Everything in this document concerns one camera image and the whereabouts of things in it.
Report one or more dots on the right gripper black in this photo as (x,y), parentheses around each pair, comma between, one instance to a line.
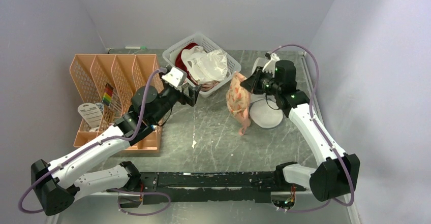
(252,84)

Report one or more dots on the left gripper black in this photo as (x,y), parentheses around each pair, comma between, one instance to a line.
(191,98)

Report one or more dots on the floral mesh laundry bag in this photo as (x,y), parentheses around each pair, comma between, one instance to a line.
(238,101)

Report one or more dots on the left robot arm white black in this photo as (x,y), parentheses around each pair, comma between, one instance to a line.
(60,183)

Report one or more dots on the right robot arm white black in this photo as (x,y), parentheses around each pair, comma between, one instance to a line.
(337,171)

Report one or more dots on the pink beige bra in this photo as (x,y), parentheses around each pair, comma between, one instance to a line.
(205,87)

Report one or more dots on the cylindrical white mesh laundry bag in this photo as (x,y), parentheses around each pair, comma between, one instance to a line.
(259,62)

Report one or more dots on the red velvet garment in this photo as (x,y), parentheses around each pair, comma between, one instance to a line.
(180,64)

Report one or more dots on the white satin garment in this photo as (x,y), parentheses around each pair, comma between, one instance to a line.
(205,67)

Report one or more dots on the white green marker pen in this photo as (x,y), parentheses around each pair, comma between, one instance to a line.
(136,47)

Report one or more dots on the orange plastic file organizer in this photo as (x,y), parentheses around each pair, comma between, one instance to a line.
(125,73)

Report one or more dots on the rainbow colour swatch card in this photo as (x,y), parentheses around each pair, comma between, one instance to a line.
(107,95)

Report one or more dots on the white paper tag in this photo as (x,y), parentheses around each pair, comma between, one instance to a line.
(91,113)

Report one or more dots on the left wrist camera silver box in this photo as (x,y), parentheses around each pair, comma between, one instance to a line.
(175,77)

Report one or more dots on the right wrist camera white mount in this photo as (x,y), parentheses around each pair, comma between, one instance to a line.
(272,58)

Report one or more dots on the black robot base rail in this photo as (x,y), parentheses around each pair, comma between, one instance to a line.
(257,186)

